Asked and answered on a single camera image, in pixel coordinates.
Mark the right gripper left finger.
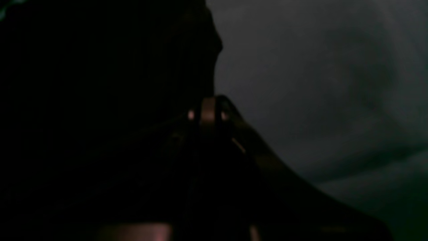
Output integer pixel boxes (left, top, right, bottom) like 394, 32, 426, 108
1, 97, 216, 241

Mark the dark grey T-shirt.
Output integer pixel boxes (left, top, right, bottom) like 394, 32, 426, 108
1, 0, 427, 241

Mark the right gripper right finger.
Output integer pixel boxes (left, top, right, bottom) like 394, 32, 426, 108
214, 95, 395, 241

